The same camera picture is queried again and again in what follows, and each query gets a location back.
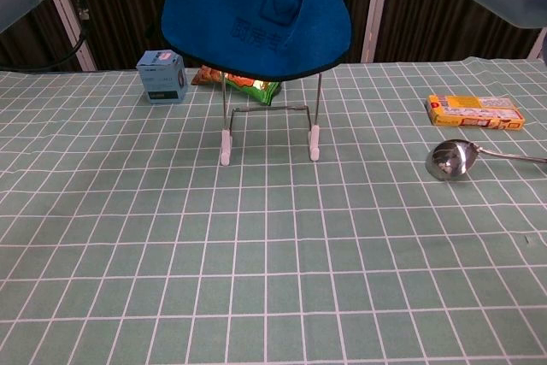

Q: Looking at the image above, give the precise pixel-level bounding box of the white partition post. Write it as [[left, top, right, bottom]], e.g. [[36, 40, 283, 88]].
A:
[[362, 0, 393, 63], [50, 0, 97, 72], [527, 29, 547, 61]]

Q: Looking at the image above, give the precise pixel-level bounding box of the orange green snack bag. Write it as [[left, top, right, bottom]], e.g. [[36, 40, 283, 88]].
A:
[[190, 64, 282, 107]]

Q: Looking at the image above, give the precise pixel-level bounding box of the yellow flat food box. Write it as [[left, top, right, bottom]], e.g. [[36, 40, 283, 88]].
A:
[[426, 94, 526, 131]]

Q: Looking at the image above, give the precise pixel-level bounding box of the steel ladle with black handle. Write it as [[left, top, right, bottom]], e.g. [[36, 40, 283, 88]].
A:
[[425, 138, 547, 181]]

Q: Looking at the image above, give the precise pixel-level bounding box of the dark corrugated partition panel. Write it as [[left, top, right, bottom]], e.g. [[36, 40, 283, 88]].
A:
[[371, 0, 547, 62], [335, 0, 379, 65], [0, 0, 82, 72], [80, 0, 180, 71]]

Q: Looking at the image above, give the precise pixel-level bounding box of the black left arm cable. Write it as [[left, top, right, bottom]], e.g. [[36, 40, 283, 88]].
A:
[[0, 0, 90, 72]]

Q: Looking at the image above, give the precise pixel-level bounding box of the green grid tablecloth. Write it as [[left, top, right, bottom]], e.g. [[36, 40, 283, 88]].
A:
[[0, 56, 547, 365]]

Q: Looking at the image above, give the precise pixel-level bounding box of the metal wire rack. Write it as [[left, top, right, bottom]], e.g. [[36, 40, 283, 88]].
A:
[[220, 69, 321, 166]]

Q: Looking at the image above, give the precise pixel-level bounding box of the light blue small carton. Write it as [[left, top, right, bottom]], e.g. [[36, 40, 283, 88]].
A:
[[135, 49, 189, 104]]

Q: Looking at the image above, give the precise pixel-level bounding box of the blue towel with black trim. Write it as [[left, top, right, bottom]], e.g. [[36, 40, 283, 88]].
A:
[[161, 0, 354, 83]]

